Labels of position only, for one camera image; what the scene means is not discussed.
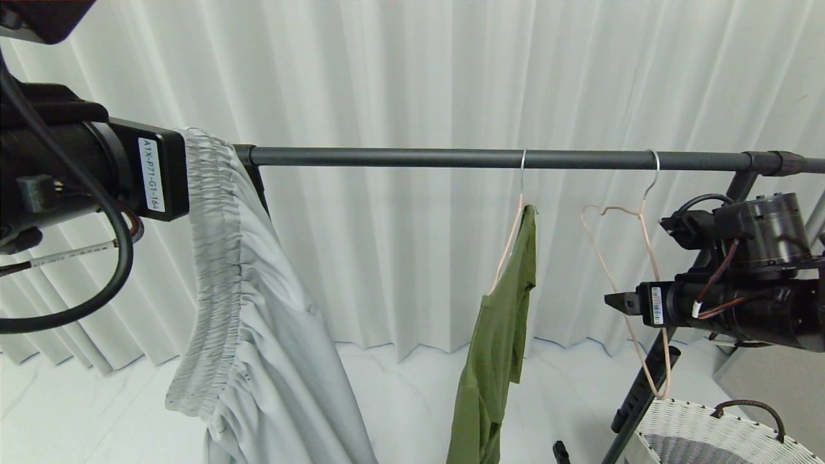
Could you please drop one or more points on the olive green printed T-shirt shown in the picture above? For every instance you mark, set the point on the olive green printed T-shirt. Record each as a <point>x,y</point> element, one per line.
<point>496,361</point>

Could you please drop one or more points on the white laundry basket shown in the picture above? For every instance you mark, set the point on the white laundry basket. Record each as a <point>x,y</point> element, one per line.
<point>683,425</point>

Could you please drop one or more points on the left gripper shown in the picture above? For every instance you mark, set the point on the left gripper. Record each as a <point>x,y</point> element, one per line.
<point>71,167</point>

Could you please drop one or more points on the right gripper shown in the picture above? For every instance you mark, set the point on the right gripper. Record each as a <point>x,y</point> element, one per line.
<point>683,303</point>

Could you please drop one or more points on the pink clothes hanger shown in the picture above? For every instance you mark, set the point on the pink clothes hanger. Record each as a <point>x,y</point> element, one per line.
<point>642,216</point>
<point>519,206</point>

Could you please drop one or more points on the white curtain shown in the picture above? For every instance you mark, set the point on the white curtain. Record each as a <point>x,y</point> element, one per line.
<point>387,64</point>

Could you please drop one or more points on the black clothes rack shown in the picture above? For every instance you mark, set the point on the black clothes rack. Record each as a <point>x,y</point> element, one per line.
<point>387,157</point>

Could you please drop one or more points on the pale grey garment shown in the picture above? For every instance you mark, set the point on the pale grey garment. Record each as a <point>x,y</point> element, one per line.
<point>271,361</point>

